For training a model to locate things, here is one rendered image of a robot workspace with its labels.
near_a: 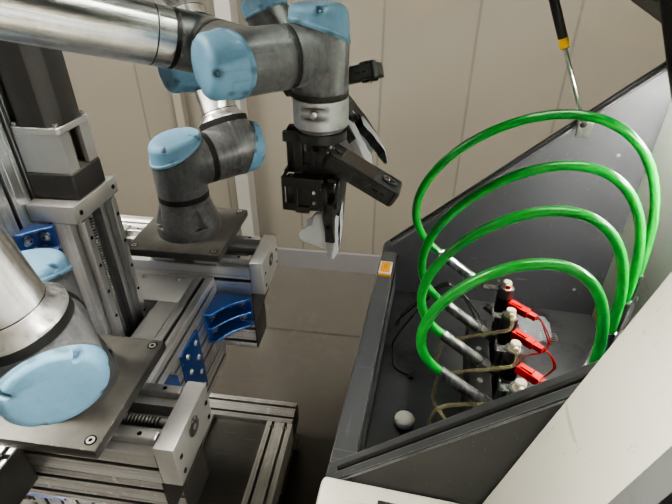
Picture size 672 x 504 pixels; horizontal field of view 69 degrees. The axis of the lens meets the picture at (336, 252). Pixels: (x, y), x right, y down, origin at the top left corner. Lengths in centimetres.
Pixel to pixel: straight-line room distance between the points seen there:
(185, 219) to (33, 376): 63
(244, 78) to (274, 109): 193
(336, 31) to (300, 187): 21
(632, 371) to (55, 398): 59
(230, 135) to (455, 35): 141
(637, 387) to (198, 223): 93
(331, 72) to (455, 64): 177
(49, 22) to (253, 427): 144
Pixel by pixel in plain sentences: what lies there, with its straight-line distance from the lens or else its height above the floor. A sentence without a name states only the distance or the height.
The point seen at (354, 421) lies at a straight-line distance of 87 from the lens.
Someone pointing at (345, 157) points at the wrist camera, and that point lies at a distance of 69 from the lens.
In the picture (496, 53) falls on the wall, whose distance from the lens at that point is 239.
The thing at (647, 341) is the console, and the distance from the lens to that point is 51.
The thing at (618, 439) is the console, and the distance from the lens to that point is 51.
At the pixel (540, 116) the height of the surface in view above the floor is 141.
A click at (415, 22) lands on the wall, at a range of 234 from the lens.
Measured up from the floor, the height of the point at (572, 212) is 134.
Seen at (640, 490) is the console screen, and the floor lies 128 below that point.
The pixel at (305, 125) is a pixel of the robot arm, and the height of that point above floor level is 143.
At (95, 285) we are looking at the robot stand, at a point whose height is 108.
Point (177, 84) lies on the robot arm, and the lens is 92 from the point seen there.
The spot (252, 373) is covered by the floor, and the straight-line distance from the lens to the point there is 227.
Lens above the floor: 163
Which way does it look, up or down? 33 degrees down
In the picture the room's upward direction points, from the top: straight up
